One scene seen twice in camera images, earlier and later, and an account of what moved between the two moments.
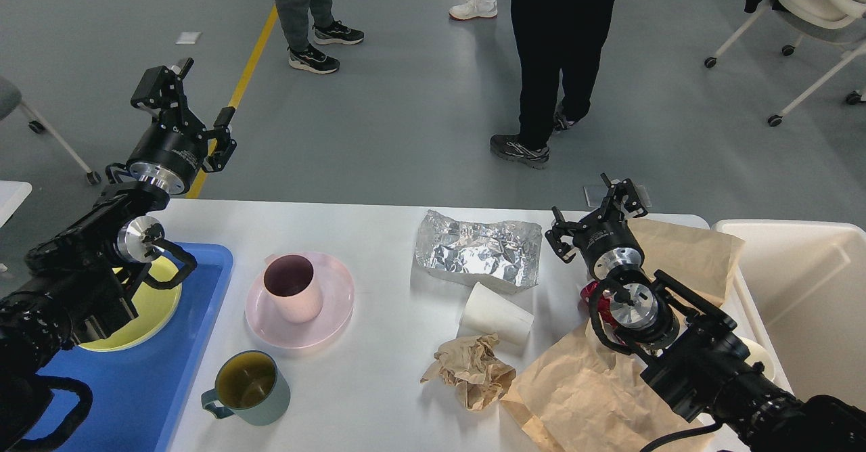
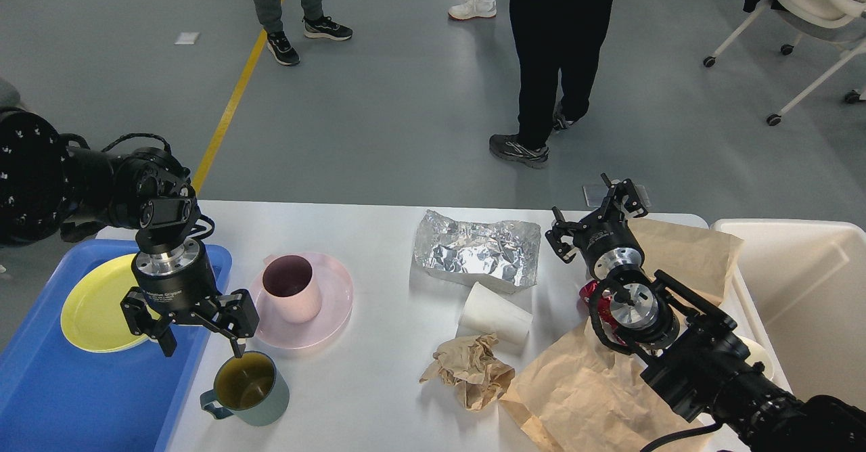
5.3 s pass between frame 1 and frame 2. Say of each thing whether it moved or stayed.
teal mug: stayed
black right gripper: stayed
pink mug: stayed
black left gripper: moved
